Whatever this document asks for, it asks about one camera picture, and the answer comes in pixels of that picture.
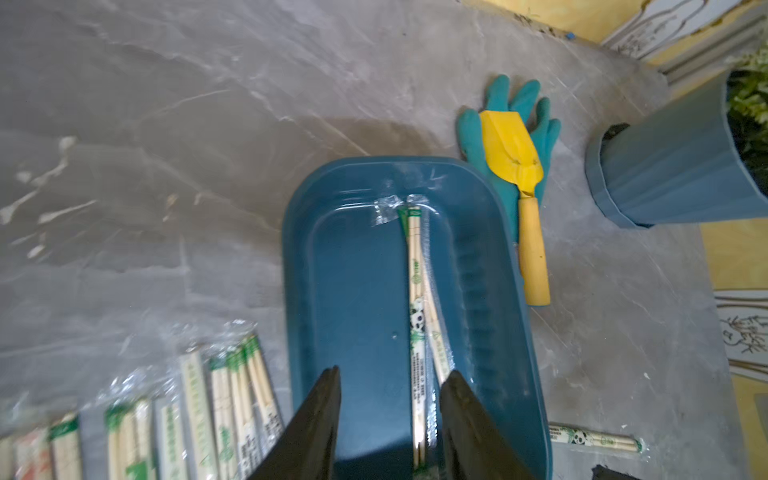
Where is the chopsticks bamboo leaf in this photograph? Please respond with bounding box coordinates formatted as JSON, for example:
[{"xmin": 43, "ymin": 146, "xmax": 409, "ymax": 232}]
[{"xmin": 226, "ymin": 328, "xmax": 284, "ymax": 464}]

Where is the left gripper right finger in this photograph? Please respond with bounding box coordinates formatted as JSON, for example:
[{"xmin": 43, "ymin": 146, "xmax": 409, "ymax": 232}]
[{"xmin": 439, "ymin": 370, "xmax": 533, "ymax": 479}]

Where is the chopsticks box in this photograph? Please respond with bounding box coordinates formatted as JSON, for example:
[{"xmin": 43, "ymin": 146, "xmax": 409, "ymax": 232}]
[{"xmin": 208, "ymin": 346, "xmax": 261, "ymax": 479}]

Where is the chopsticks panda print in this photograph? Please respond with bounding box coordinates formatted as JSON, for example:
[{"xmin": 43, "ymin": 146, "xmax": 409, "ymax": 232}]
[{"xmin": 374, "ymin": 195, "xmax": 435, "ymax": 479}]

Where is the chopsticks green label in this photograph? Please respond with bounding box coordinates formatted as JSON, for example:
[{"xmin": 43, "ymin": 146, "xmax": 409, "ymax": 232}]
[{"xmin": 153, "ymin": 381, "xmax": 190, "ymax": 480}]

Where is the chopsticks red print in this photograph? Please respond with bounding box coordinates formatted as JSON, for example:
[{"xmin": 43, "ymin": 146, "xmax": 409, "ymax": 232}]
[{"xmin": 13, "ymin": 426, "xmax": 54, "ymax": 480}]

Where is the yellow toy shovel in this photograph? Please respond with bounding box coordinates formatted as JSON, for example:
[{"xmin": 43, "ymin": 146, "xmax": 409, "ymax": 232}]
[{"xmin": 480, "ymin": 111, "xmax": 551, "ymax": 306}]

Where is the chopsticks panda crosswise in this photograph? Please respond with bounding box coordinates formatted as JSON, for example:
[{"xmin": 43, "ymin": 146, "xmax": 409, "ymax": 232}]
[{"xmin": 549, "ymin": 423, "xmax": 645, "ymax": 454}]

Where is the teal plastic storage box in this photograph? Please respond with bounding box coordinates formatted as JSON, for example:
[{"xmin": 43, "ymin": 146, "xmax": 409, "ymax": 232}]
[{"xmin": 282, "ymin": 157, "xmax": 552, "ymax": 479}]

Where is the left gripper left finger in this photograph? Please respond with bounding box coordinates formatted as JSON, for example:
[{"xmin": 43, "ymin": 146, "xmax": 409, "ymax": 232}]
[{"xmin": 248, "ymin": 366, "xmax": 341, "ymax": 480}]

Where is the green garden glove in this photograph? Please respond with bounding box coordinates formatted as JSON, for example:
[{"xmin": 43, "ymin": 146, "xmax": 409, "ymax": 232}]
[{"xmin": 456, "ymin": 75, "xmax": 561, "ymax": 242}]

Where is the potted green plant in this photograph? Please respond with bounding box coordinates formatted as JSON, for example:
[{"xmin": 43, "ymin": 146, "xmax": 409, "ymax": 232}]
[{"xmin": 585, "ymin": 46, "xmax": 767, "ymax": 229}]

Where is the chopsticks green band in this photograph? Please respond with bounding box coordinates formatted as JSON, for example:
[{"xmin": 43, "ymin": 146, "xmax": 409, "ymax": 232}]
[{"xmin": 178, "ymin": 343, "xmax": 220, "ymax": 479}]

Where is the chopsticks green text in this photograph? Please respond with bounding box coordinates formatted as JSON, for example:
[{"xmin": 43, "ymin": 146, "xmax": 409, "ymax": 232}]
[{"xmin": 99, "ymin": 368, "xmax": 158, "ymax": 480}]

